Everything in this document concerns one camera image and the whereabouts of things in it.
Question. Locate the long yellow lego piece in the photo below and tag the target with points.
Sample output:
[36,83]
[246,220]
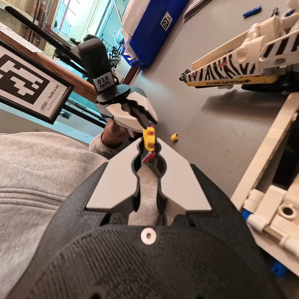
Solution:
[148,140]

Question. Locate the blue plastic bin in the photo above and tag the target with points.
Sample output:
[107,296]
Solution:
[151,35]

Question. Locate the blue lego pin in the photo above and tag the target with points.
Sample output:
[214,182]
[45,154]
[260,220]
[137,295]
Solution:
[252,12]

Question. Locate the black metal pole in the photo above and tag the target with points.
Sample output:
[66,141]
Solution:
[35,25]

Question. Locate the white printed paper sheet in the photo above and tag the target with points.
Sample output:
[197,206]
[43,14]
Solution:
[16,35]

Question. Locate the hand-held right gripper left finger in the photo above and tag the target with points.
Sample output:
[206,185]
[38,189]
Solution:
[112,186]

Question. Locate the black lego pin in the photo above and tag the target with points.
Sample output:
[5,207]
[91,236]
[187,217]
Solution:
[275,10]

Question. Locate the zebra striped lego helicopter model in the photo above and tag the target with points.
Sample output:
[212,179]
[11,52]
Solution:
[224,70]

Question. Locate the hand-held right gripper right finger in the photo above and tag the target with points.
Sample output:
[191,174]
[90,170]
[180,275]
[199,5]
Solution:
[182,186]

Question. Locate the person's left forearm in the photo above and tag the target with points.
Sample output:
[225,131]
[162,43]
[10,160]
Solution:
[95,146]

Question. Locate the black framed paper sign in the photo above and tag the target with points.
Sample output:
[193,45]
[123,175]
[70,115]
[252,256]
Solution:
[21,81]

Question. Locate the person's left hand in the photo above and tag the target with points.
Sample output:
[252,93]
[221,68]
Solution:
[114,135]

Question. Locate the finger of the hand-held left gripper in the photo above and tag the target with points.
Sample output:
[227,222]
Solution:
[121,116]
[143,104]

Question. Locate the lego instruction booklet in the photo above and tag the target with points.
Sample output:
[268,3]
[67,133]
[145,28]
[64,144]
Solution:
[196,8]

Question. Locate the small yellow lego piece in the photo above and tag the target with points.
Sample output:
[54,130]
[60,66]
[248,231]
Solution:
[174,137]

